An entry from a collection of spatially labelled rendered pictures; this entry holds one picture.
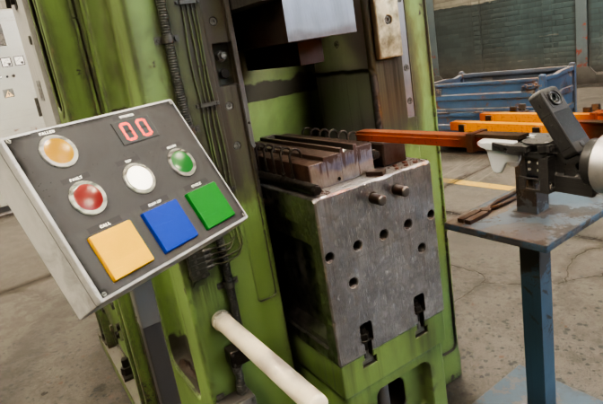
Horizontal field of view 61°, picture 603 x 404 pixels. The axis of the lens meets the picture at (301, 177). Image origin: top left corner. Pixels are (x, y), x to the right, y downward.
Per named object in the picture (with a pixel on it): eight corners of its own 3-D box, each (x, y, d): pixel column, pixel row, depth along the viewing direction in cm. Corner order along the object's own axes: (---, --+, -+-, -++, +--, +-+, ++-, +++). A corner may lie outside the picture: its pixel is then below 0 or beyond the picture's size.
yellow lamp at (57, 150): (80, 162, 78) (73, 134, 77) (48, 170, 76) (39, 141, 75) (76, 160, 81) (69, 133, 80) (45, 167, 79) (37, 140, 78)
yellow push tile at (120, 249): (155, 258, 79) (130, 218, 80) (116, 280, 73) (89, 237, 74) (149, 263, 80) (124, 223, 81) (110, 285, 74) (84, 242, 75)
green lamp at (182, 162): (199, 171, 94) (194, 148, 93) (175, 178, 92) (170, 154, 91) (193, 169, 97) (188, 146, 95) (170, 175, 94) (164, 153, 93)
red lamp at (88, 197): (109, 208, 78) (102, 180, 77) (77, 217, 76) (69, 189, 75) (105, 205, 81) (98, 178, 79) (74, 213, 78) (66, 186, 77)
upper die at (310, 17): (357, 31, 125) (352, -9, 123) (288, 42, 115) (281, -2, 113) (273, 46, 160) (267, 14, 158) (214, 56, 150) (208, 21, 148)
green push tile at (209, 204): (236, 214, 95) (214, 180, 96) (209, 228, 89) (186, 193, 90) (231, 218, 96) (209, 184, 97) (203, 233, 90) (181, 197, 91)
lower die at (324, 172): (374, 171, 134) (371, 139, 132) (311, 192, 124) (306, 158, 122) (291, 155, 169) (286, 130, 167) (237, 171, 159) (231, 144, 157)
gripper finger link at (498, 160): (469, 171, 92) (516, 178, 85) (467, 140, 91) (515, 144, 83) (480, 167, 94) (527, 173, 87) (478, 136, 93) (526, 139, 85)
